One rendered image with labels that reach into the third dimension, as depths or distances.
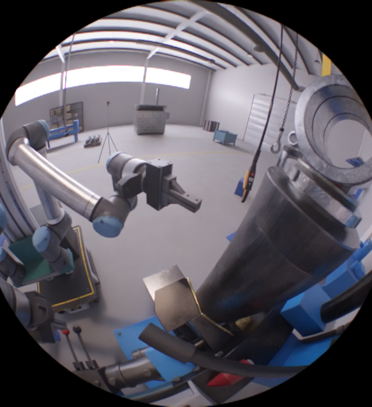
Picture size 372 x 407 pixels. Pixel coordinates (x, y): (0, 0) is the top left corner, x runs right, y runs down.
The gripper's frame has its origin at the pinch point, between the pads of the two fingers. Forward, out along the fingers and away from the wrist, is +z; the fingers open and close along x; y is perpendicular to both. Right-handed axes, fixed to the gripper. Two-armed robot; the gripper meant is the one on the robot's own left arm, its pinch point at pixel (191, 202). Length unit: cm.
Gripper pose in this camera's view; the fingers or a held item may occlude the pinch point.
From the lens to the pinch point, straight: 32.6
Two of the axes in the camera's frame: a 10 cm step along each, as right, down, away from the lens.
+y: 5.7, -4.4, 6.9
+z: 8.1, 4.5, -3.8
